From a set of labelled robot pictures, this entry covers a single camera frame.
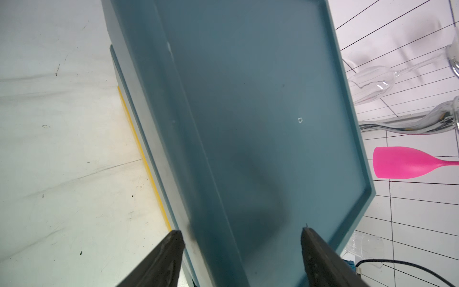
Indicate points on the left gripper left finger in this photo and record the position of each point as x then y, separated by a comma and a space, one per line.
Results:
161, 267

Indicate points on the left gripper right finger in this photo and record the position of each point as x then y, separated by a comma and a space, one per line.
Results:
324, 268

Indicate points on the teal three-drawer cabinet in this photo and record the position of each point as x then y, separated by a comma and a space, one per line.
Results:
245, 117

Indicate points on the clear glass cup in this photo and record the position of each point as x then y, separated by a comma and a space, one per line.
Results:
364, 246

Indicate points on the yellow board under cabinet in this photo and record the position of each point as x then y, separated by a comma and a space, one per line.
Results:
144, 160

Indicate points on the pink plastic wine glass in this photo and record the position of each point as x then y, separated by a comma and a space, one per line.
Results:
405, 163

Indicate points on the clear hanging wine glass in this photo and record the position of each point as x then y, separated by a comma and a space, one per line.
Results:
375, 82

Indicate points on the silver wine glass rack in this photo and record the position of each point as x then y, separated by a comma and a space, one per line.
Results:
444, 117

